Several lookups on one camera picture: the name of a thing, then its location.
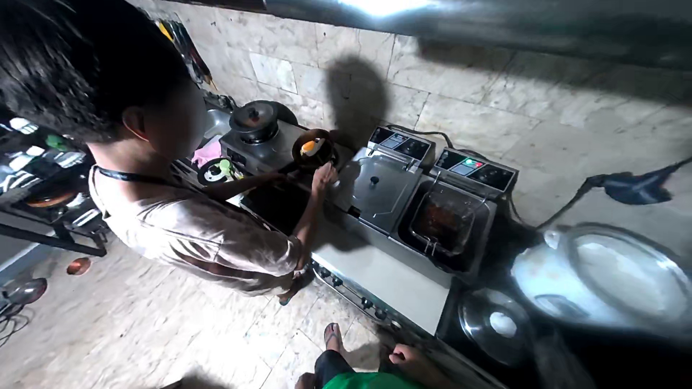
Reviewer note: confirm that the person's right hand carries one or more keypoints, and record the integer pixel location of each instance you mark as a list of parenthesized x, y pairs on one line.
[(405, 357)]

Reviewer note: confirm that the person's left hand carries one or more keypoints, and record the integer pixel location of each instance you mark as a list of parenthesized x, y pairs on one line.
[(305, 381)]

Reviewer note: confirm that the person's right fingers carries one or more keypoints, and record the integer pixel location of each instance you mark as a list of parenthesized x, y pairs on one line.
[(397, 355)]

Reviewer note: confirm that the person's right forearm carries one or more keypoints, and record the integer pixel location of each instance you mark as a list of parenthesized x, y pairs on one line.
[(431, 376)]

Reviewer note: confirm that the person's body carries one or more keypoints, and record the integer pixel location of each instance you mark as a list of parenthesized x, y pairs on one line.
[(373, 381)]

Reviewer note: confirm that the person's legs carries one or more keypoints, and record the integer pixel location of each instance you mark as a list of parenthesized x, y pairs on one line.
[(331, 363)]

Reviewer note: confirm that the white range with knobs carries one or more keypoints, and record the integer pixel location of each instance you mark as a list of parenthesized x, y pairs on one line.
[(389, 270)]

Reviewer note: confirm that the round glass lid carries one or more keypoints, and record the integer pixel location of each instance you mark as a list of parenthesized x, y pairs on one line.
[(483, 324)]

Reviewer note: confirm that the steel double deep fryer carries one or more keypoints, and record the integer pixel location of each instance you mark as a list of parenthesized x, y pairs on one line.
[(373, 221)]

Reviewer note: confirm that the food in frying oil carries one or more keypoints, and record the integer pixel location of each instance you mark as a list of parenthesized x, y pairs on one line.
[(439, 217)]

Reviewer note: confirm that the large white pot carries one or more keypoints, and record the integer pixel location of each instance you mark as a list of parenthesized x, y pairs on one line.
[(540, 275)]

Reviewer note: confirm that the steel fryer lid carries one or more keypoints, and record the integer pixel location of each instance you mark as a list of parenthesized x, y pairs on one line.
[(386, 187)]

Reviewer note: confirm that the dark frying pan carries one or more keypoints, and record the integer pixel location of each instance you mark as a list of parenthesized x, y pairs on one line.
[(301, 153)]

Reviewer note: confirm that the fried egg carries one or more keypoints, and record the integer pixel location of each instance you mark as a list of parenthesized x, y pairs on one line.
[(308, 147)]

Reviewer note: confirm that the green plastic utensil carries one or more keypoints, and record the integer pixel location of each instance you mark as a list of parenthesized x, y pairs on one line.
[(225, 167)]

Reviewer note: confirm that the steel gas stove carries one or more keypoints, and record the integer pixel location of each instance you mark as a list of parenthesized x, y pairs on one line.
[(238, 153)]

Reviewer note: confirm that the dark pot with lid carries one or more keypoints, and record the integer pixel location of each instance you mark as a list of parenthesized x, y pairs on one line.
[(253, 120)]

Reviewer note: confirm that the pink cloth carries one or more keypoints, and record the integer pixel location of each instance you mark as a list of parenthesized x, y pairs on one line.
[(207, 155)]

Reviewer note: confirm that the steel basin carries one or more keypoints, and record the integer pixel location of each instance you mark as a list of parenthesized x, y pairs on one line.
[(217, 123)]

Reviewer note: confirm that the small copper bowl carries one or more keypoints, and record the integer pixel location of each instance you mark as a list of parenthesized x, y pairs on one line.
[(78, 266)]

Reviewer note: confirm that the metal range hood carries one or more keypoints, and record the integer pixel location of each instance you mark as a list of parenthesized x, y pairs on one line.
[(540, 32)]

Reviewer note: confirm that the dark rack with dishes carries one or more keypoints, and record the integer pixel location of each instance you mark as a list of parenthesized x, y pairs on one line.
[(54, 229)]

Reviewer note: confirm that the hanging utensils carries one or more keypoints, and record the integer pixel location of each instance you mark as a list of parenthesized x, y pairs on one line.
[(186, 47)]

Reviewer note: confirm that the metal wok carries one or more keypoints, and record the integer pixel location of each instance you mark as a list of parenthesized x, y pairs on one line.
[(27, 291)]

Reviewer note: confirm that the dark blue wall object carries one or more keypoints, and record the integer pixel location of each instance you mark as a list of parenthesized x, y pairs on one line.
[(638, 188)]

